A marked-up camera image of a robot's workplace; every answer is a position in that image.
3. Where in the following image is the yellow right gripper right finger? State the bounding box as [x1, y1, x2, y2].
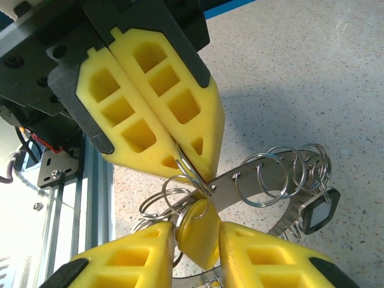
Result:
[218, 221, 361, 288]

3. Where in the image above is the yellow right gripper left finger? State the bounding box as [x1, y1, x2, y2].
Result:
[38, 221, 175, 288]

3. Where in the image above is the yellow key tag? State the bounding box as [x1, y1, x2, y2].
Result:
[176, 199, 222, 270]

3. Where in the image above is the steel split ring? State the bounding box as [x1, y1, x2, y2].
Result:
[175, 143, 217, 198]

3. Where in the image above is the blue table edge strip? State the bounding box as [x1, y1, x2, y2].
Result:
[203, 0, 253, 19]

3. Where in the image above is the black key tag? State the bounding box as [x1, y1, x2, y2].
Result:
[299, 187, 342, 235]

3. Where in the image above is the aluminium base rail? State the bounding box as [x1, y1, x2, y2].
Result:
[37, 134, 116, 272]

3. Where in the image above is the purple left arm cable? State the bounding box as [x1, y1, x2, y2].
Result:
[0, 155, 16, 184]

